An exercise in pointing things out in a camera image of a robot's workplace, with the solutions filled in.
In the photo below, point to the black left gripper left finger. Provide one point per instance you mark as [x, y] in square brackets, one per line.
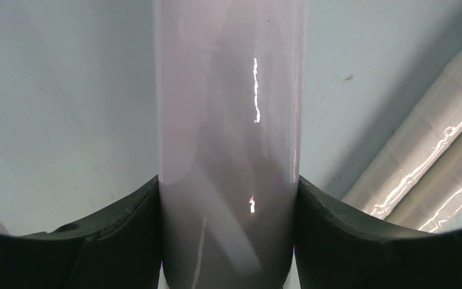
[118, 246]

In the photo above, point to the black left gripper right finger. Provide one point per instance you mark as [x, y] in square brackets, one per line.
[339, 246]

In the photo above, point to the white shuttlecock tube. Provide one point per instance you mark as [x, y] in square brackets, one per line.
[228, 79]

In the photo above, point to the blue racket lower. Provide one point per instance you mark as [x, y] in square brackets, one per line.
[436, 200]

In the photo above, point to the blue racket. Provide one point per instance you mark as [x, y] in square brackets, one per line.
[427, 132]
[436, 200]

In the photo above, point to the blue racket upper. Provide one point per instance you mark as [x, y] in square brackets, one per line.
[427, 132]

